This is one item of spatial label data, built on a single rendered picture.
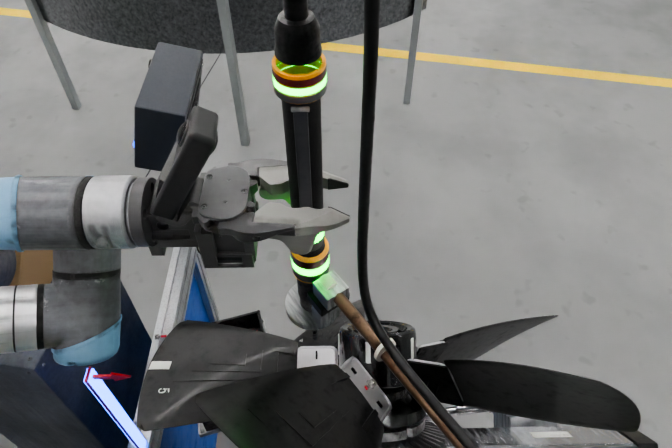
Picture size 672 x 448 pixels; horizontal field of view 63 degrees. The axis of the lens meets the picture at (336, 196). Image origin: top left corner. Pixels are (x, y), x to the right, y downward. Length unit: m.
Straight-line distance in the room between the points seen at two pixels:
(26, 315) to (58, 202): 0.17
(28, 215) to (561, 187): 2.64
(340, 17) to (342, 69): 0.87
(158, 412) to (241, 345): 0.16
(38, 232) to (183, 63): 0.87
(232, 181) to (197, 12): 2.09
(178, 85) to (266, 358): 0.69
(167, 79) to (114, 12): 1.48
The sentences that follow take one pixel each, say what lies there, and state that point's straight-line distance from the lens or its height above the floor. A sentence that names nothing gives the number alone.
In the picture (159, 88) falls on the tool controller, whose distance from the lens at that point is 1.32.
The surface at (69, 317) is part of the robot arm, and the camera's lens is 0.70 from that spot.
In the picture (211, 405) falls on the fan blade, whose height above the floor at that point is 1.42.
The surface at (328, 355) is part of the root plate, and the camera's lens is 0.90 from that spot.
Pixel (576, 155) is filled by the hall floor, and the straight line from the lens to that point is 3.17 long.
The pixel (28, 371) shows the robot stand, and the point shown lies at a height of 0.99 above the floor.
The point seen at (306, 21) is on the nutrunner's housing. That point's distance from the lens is 0.42.
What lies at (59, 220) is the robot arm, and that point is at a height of 1.59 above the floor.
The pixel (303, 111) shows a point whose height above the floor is 1.71.
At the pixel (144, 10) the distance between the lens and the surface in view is 2.71.
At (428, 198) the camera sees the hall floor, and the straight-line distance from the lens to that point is 2.73.
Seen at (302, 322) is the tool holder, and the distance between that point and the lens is 0.69.
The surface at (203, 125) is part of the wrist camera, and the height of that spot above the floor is 1.67.
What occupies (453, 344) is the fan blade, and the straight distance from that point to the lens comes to 0.98.
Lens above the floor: 1.99
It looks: 47 degrees down
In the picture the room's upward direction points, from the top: straight up
